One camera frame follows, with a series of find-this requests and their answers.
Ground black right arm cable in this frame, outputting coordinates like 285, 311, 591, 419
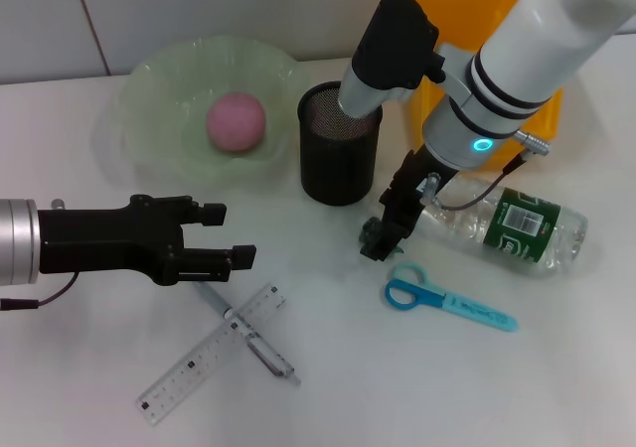
419, 131, 553, 214

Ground pink peach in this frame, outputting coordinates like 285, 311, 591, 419
206, 92, 267, 156

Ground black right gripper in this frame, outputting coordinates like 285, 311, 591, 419
361, 143, 461, 263

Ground yellow plastic bin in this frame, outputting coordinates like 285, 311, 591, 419
397, 0, 565, 170

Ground green plastic wrapper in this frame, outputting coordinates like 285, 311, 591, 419
358, 216, 406, 259

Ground clear bottle with green label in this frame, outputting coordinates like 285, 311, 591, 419
411, 176, 590, 277

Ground grey clear pen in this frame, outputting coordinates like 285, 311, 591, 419
191, 280, 303, 387

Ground green glass fruit plate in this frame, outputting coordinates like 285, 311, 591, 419
112, 37, 310, 189

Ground black mesh pen holder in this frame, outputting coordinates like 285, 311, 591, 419
296, 80, 385, 208

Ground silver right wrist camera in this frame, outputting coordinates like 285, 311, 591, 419
337, 0, 441, 120

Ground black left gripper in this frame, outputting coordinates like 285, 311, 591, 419
38, 194, 258, 287

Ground clear plastic ruler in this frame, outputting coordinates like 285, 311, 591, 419
134, 282, 289, 427

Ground blue scissors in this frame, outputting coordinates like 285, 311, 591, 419
384, 261, 520, 333

